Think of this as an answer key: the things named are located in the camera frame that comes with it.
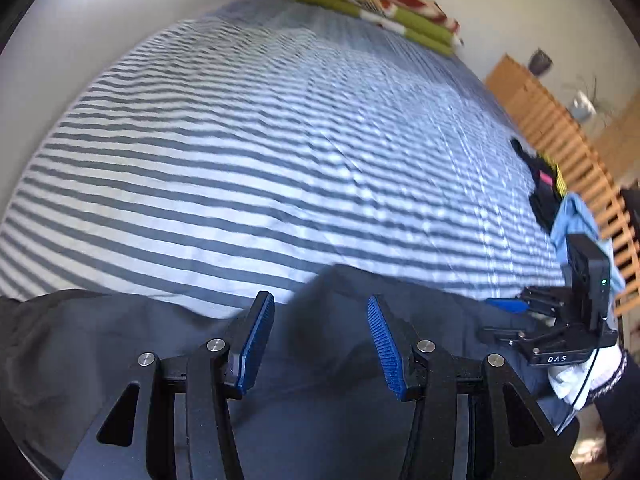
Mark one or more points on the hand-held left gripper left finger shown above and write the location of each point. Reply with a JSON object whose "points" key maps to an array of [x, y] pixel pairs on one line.
{"points": [[255, 342]]}

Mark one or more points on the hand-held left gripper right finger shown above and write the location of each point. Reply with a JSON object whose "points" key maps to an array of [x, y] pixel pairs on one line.
{"points": [[385, 345]]}

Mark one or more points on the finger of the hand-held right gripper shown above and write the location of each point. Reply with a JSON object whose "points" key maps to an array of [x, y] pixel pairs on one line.
{"points": [[515, 336], [505, 304]]}

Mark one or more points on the dark grey pants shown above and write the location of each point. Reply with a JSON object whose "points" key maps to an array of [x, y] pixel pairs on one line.
{"points": [[315, 410]]}

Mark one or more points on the person's right forearm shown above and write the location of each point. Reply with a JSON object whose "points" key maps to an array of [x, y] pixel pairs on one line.
{"points": [[620, 425]]}

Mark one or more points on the person's right hand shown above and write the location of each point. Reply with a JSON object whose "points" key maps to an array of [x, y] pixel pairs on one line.
{"points": [[575, 377]]}

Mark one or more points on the light blue jeans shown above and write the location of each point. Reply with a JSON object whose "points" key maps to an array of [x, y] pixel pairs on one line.
{"points": [[575, 215]]}

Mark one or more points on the black object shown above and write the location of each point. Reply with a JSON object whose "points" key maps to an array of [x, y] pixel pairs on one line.
{"points": [[631, 205]]}

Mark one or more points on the black garment with pink label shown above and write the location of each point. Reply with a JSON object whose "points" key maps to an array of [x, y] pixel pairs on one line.
{"points": [[542, 200]]}

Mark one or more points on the wooden cabinet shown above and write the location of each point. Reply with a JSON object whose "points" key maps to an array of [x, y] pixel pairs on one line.
{"points": [[620, 140]]}

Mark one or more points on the grey white striped bed quilt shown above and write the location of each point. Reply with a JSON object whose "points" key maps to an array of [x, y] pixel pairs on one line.
{"points": [[250, 160]]}

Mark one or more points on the white potted plant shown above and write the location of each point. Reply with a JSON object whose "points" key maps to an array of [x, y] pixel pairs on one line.
{"points": [[582, 105]]}

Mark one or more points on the dark grey vase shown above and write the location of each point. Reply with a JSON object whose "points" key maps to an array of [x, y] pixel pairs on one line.
{"points": [[541, 60]]}

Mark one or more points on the green folded mat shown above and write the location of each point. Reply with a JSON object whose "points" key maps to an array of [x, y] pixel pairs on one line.
{"points": [[415, 25]]}

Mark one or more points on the wooden slatted frame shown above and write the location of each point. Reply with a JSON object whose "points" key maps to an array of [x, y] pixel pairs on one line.
{"points": [[555, 120]]}

